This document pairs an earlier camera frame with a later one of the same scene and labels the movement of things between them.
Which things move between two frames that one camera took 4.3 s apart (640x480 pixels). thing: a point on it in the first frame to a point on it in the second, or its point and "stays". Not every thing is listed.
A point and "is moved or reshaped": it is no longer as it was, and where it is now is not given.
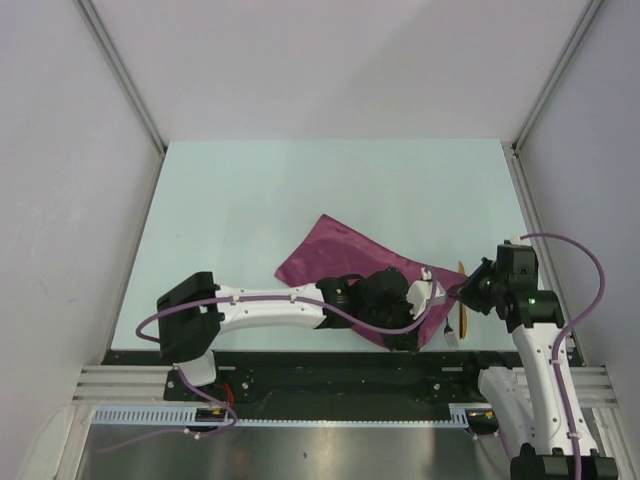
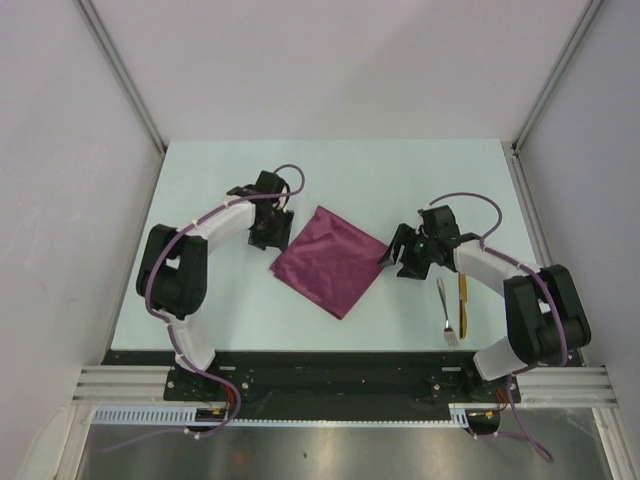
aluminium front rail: x=154 y=384 stays
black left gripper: x=329 y=385 stays
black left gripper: x=403 y=341 to x=279 y=238
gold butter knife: x=462 y=309 stays
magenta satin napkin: x=330 y=249 is moved or reshaped
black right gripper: x=467 y=291 to x=403 y=236
